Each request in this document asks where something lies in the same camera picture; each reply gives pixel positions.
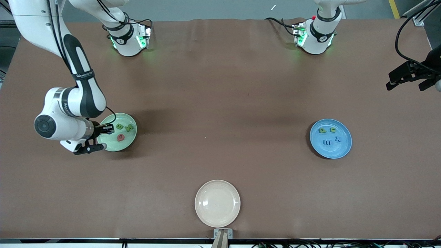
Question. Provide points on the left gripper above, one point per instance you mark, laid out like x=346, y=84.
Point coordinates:
x=421, y=69

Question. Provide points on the blue round plate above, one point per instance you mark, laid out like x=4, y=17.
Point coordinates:
x=330, y=151

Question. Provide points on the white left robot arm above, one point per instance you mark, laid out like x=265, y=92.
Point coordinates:
x=318, y=38

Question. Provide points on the yellow floor tape strip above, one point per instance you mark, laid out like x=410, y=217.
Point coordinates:
x=395, y=10

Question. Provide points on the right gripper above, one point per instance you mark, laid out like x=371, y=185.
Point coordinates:
x=98, y=129

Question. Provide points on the green lowercase letter p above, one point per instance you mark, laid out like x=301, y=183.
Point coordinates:
x=321, y=130

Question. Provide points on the brown table cover mat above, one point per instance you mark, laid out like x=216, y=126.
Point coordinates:
x=220, y=86

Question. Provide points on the light green round plate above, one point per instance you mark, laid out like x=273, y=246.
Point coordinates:
x=127, y=143

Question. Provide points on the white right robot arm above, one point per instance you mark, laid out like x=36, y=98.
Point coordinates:
x=55, y=100

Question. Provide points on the green capital letter N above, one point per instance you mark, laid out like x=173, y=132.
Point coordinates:
x=129, y=127

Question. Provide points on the red capital letter Q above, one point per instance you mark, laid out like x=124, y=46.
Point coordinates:
x=118, y=137

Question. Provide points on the aluminium frame profile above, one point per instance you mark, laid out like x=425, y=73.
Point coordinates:
x=418, y=20

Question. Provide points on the blue lowercase letter m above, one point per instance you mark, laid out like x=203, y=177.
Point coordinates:
x=327, y=142

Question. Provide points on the beige round plate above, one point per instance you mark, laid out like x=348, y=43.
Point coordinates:
x=217, y=203

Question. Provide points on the grey base connector bracket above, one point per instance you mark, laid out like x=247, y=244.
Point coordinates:
x=144, y=38
x=297, y=32

